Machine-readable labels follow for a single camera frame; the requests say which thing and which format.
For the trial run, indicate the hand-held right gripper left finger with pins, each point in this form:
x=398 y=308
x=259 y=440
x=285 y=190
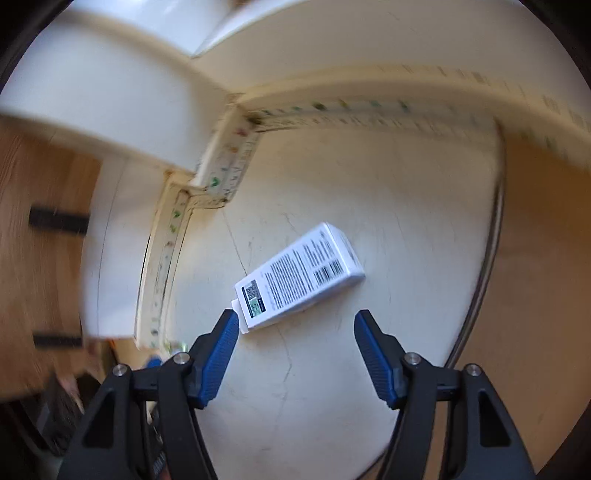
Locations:
x=217 y=364

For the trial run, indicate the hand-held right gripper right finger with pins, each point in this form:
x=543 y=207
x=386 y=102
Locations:
x=376 y=364

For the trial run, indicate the white printed carton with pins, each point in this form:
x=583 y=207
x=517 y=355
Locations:
x=300 y=277

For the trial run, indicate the metal floor strip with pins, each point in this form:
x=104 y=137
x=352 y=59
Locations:
x=491 y=258

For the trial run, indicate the light wooden cabinet door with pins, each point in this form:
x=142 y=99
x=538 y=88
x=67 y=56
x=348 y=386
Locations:
x=41 y=286

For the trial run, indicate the patterned edge tape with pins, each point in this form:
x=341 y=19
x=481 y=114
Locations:
x=231 y=152

